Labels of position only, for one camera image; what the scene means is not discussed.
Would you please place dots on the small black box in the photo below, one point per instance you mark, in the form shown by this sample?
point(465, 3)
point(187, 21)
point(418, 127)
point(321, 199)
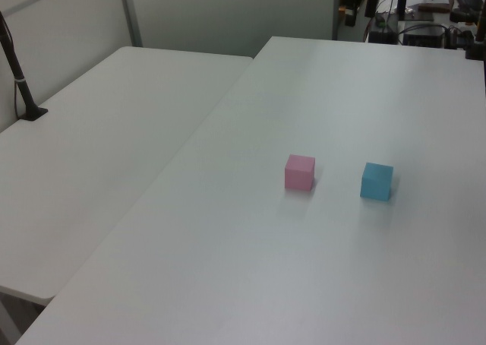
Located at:
point(382, 36)

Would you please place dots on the blue cube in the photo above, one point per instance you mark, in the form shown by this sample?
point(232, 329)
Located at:
point(376, 183)

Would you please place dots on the black stand clamp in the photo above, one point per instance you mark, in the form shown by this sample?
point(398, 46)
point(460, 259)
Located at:
point(475, 51)

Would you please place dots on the white side table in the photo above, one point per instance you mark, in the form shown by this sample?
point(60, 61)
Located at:
point(95, 143)

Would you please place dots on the grey metal partition post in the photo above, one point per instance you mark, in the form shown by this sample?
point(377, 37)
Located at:
point(131, 14)

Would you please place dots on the black electronics box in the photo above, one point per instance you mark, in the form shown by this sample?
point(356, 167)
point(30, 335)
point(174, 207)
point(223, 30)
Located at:
point(423, 38)

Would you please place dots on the black camera stand pole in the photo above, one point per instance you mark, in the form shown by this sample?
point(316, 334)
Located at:
point(17, 77)

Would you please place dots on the pink cube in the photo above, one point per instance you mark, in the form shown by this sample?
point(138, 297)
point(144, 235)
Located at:
point(298, 174)

